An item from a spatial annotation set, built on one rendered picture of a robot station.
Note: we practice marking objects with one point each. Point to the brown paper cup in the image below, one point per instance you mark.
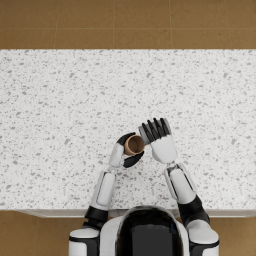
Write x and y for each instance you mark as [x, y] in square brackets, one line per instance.
[134, 145]

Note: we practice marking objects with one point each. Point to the robot body with dark head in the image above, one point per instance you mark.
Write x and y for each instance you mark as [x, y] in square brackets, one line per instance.
[148, 231]

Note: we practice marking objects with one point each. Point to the grey cup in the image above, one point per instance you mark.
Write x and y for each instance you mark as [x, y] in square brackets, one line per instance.
[144, 133]

